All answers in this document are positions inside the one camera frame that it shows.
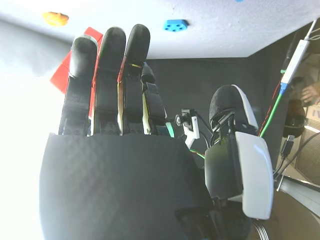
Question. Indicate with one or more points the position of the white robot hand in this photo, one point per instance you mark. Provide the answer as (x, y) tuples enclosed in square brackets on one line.
[(112, 175)]

